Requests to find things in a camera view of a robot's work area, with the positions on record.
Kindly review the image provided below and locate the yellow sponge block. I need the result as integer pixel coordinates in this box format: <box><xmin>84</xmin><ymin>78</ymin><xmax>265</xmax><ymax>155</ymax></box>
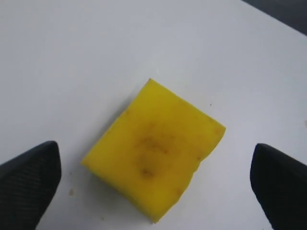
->
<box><xmin>82</xmin><ymin>79</ymin><xmax>226</xmax><ymax>223</ymax></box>

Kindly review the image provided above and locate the grey backdrop cloth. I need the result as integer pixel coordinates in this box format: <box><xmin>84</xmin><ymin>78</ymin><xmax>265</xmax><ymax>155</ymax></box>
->
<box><xmin>244</xmin><ymin>0</ymin><xmax>307</xmax><ymax>35</ymax></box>

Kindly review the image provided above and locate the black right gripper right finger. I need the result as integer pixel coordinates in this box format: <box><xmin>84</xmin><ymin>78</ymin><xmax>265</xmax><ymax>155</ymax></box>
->
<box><xmin>250</xmin><ymin>143</ymin><xmax>307</xmax><ymax>230</ymax></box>

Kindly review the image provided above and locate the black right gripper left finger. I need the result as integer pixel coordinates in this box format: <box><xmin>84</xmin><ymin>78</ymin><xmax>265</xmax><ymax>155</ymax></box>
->
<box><xmin>0</xmin><ymin>141</ymin><xmax>61</xmax><ymax>230</ymax></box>

